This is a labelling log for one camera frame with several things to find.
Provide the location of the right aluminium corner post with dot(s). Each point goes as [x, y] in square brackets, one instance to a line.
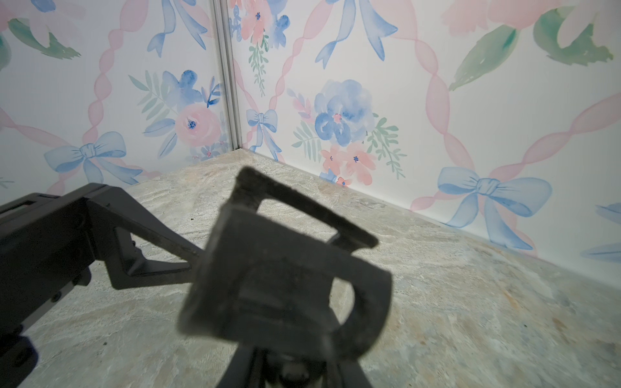
[223, 37]

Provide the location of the black microphone stand pole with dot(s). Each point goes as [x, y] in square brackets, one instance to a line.
[280, 278]

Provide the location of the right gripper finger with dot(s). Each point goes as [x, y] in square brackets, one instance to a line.
[48, 244]

